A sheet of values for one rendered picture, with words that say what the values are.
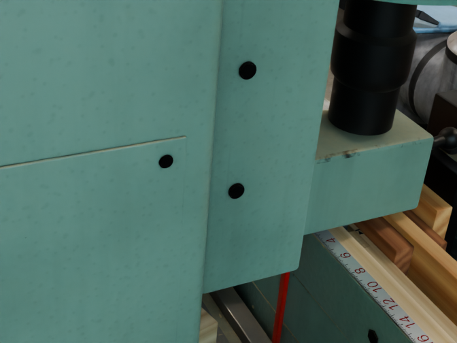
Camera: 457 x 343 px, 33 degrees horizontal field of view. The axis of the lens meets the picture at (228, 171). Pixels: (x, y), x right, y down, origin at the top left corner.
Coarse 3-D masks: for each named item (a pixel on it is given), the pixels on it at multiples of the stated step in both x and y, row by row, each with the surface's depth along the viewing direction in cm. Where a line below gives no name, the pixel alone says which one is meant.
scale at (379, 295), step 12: (324, 240) 62; (336, 240) 62; (336, 252) 60; (348, 252) 60; (348, 264) 59; (360, 276) 58; (372, 288) 57; (384, 300) 56; (396, 312) 55; (396, 324) 54; (408, 324) 54; (408, 336) 53; (420, 336) 53
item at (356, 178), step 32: (320, 128) 61; (416, 128) 62; (320, 160) 57; (352, 160) 58; (384, 160) 60; (416, 160) 61; (320, 192) 59; (352, 192) 60; (384, 192) 62; (416, 192) 63; (320, 224) 60
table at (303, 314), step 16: (272, 288) 71; (288, 288) 68; (304, 288) 65; (272, 304) 71; (288, 304) 68; (304, 304) 66; (288, 320) 69; (304, 320) 66; (320, 320) 64; (304, 336) 67; (320, 336) 64; (336, 336) 62
